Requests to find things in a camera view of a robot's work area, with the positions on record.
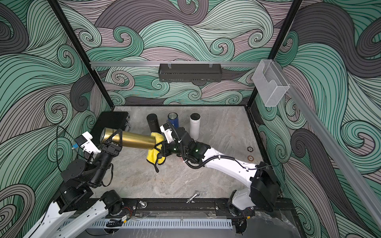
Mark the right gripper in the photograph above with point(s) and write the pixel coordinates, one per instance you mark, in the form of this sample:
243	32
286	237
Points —
165	148

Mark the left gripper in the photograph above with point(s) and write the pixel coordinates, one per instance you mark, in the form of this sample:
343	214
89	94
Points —
110	148

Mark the gold thermos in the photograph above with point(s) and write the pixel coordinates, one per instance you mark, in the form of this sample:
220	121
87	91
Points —
134	140

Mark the yellow cleaning cloth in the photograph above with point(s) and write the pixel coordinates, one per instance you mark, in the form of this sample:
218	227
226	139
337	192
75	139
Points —
154	156

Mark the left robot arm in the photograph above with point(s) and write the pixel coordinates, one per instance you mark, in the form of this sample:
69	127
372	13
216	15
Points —
79	179

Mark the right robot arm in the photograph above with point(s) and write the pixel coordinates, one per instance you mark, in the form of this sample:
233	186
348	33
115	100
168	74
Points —
262	184

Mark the blue thermos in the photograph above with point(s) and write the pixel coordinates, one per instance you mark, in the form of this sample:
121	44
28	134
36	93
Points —
173	118

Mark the black thermos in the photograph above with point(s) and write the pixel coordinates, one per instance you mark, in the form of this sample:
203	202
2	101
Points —
153	123

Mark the white thermos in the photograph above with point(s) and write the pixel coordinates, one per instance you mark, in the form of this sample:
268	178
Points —
194	126

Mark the black case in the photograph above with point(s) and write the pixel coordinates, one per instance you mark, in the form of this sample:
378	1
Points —
112	120

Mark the silver bolt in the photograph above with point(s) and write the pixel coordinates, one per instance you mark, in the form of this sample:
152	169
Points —
191	199

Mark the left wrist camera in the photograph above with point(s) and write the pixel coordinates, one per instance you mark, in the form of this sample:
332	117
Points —
84	142

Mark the black wall shelf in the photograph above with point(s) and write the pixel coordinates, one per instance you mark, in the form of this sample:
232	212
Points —
190	72

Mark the white slotted cable duct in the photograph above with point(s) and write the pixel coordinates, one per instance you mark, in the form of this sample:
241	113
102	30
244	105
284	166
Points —
178	224

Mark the clear plastic wall holder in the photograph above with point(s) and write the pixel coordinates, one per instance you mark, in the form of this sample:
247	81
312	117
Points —
270	82

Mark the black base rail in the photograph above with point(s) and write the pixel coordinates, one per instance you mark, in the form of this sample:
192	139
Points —
140	207

